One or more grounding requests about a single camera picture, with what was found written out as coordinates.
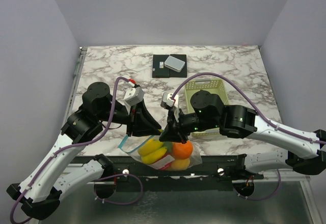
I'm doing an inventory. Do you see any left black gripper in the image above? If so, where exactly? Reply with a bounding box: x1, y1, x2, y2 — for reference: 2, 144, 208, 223
98, 98, 162, 137

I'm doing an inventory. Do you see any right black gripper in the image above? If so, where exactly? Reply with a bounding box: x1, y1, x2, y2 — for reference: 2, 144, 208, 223
158, 107, 220, 145

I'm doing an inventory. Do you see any orange tangerine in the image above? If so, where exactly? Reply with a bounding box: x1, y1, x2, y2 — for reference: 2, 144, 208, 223
172, 141, 194, 159

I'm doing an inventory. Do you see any clear zip top bag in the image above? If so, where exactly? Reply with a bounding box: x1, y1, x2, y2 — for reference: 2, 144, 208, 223
118, 136, 202, 171

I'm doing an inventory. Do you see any yellow banana bunch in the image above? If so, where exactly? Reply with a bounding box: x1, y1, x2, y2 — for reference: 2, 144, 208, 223
137, 138, 173, 165

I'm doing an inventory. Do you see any yellow lemon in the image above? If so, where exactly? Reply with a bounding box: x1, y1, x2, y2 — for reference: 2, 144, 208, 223
170, 158, 191, 171

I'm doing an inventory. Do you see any pale green plastic basket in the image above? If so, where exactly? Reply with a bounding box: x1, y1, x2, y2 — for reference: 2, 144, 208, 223
184, 78, 229, 139

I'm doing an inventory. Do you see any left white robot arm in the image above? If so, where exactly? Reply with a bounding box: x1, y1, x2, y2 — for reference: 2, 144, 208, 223
7, 79, 161, 220

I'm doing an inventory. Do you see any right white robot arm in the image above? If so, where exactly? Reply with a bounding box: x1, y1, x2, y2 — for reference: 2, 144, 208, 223
159, 90, 325, 179

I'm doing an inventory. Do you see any black flat box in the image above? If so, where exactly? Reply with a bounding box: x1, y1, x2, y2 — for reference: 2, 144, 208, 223
152, 54, 187, 78

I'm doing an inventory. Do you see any grey white small box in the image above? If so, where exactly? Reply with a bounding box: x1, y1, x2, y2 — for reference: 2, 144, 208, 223
164, 55, 185, 73

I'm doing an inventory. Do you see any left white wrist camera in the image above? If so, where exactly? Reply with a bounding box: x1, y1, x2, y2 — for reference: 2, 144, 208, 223
123, 87, 144, 114

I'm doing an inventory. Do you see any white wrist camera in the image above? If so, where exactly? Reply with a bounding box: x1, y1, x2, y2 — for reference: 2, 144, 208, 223
160, 92, 180, 122
123, 87, 144, 114

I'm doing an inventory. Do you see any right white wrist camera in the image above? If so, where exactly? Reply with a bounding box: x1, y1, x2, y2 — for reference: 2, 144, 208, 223
160, 92, 180, 122

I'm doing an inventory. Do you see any black metal base rail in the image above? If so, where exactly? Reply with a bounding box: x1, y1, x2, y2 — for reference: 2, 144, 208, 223
61, 154, 301, 193

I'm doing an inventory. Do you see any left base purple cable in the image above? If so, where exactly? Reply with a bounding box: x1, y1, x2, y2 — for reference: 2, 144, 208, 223
93, 174, 143, 206

